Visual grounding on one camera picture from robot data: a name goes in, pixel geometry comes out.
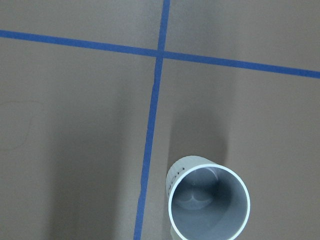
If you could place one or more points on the white ceramic mug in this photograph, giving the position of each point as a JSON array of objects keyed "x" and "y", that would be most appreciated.
[{"x": 206, "y": 200}]

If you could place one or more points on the brown paper table cover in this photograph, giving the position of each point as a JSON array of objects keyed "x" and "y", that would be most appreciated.
[{"x": 98, "y": 98}]

